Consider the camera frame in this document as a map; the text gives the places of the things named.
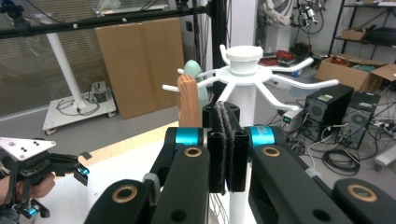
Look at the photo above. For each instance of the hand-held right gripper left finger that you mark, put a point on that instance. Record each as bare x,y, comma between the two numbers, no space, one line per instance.
218,149

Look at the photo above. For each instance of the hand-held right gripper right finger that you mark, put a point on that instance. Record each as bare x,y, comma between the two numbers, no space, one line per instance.
238,155

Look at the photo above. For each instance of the white utensil rack stand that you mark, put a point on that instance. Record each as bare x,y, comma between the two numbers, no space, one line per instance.
244,56

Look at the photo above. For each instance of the small white device green display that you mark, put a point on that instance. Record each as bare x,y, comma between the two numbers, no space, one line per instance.
292,119

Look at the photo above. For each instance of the white pole stand wheeled base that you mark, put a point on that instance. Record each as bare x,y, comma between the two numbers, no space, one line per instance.
67,71

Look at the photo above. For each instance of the black computer tower green sticker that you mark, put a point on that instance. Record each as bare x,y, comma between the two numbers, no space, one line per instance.
327,109

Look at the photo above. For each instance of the brown cardboard sheet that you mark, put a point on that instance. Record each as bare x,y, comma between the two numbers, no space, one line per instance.
140,68

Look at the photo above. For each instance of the open cardboard box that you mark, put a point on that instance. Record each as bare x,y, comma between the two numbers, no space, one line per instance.
348,73

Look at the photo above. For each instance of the white stand legs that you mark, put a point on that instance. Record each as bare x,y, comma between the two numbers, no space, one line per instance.
386,158

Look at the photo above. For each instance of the black metal shelf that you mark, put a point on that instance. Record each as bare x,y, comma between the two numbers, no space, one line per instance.
383,34

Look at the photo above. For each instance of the black metal frame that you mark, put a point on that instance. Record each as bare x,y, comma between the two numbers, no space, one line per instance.
93,21

